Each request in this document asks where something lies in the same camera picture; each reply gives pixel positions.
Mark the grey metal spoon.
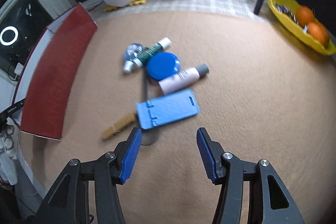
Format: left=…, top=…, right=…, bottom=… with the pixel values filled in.
left=140, top=70, right=160, bottom=146

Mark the blue plastic phone stand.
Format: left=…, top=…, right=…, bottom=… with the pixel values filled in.
left=136, top=89, right=200, bottom=130

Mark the blue correction tape dispenser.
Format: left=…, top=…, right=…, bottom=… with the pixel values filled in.
left=123, top=43, right=143, bottom=73

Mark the green white lip balm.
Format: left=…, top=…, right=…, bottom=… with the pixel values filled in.
left=134, top=38, right=171, bottom=68

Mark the blue round lid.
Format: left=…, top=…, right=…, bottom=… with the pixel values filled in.
left=145, top=52, right=181, bottom=81

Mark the white gloved hand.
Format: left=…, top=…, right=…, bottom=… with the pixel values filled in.
left=0, top=122, right=18, bottom=186

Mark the red white cardboard box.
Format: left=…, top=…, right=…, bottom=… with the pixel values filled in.
left=13, top=3, right=97, bottom=140

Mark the wooden clothespin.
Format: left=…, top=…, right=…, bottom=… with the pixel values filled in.
left=101, top=113, right=137, bottom=141

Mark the pink lotion bottle grey cap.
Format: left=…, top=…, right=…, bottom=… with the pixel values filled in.
left=158, top=64, right=210, bottom=95

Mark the yellow leaf-shaped fruit bowl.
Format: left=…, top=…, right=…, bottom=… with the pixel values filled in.
left=266, top=0, right=335, bottom=56

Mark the orange fruit right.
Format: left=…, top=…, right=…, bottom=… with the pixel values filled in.
left=319, top=23, right=330, bottom=47

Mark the orange fruit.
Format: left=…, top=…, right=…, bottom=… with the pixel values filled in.
left=307, top=22, right=327, bottom=47
left=319, top=23, right=330, bottom=47
left=295, top=6, right=315, bottom=28

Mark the orange fruit front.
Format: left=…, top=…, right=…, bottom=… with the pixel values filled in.
left=307, top=22, right=327, bottom=47

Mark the orange fruit rear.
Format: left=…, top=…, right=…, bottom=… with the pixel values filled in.
left=295, top=6, right=315, bottom=28

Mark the checked white cloth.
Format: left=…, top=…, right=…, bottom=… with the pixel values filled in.
left=89, top=0, right=272, bottom=23

